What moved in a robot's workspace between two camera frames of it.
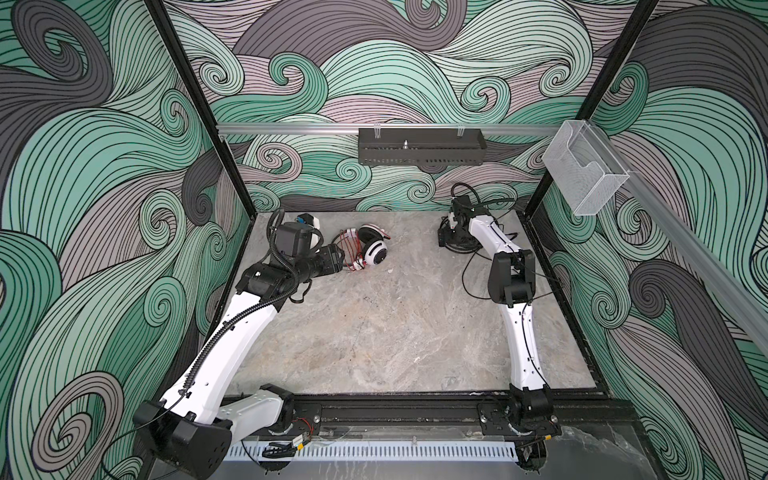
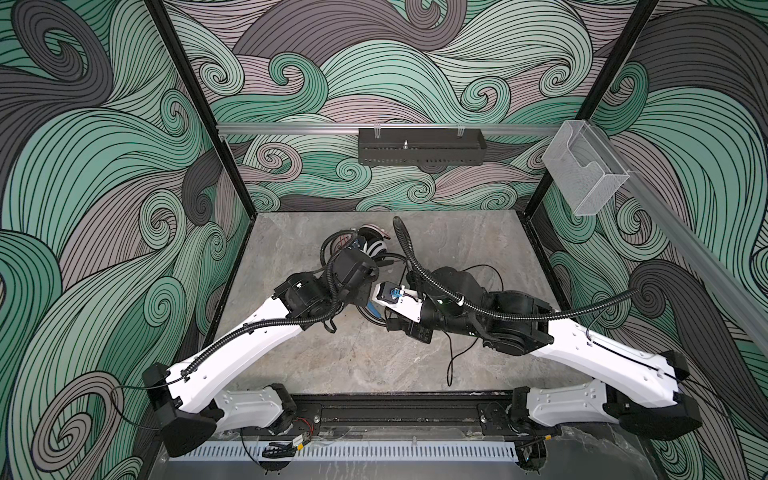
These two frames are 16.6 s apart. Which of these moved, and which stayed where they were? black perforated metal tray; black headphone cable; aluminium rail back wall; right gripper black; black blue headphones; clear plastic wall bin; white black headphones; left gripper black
Moved: right gripper black; black headphone cable; left gripper black; black blue headphones
Stayed: clear plastic wall bin; black perforated metal tray; white black headphones; aluminium rail back wall
